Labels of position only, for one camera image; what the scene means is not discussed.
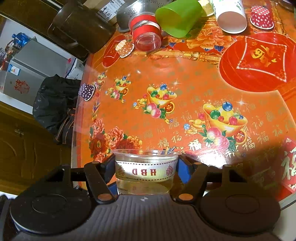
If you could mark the white paper cup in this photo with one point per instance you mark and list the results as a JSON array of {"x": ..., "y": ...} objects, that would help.
[{"x": 230, "y": 15}]

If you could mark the purple striped cupcake liner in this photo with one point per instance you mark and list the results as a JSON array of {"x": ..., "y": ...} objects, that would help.
[{"x": 86, "y": 91}]

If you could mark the cardboard box with label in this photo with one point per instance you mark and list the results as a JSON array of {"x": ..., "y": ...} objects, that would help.
[{"x": 107, "y": 9}]

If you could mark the black clothing pile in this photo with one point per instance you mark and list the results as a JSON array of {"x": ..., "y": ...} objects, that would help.
[{"x": 54, "y": 107}]

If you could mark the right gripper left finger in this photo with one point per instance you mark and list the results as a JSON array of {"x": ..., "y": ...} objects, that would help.
[{"x": 98, "y": 175}]

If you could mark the white storage box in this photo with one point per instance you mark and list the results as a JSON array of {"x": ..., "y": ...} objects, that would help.
[{"x": 76, "y": 71}]

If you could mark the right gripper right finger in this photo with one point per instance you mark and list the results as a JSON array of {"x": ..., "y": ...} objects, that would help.
[{"x": 193, "y": 176}]

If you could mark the orange dotted cupcake liner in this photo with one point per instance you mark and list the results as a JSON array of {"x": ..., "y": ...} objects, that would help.
[{"x": 124, "y": 48}]

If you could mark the red banded clear cup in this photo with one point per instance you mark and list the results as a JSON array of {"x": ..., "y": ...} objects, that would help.
[{"x": 146, "y": 32}]

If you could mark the green plastic cup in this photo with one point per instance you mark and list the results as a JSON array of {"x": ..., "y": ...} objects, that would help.
[{"x": 178, "y": 17}]

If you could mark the dark brown plastic pitcher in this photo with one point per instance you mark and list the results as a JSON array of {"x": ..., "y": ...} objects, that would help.
[{"x": 81, "y": 24}]

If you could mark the clear cup with HBD ribbon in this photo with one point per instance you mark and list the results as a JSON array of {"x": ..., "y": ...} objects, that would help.
[{"x": 141, "y": 172}]

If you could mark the blue water bottle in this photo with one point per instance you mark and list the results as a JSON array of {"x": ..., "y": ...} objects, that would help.
[{"x": 20, "y": 39}]

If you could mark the grey refrigerator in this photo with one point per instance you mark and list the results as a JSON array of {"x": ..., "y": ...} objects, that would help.
[{"x": 25, "y": 71}]

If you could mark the red dotted cupcake liner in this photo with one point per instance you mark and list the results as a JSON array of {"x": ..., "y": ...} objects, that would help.
[{"x": 261, "y": 18}]

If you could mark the inverted steel bowl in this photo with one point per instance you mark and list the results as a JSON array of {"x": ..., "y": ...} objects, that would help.
[{"x": 133, "y": 8}]

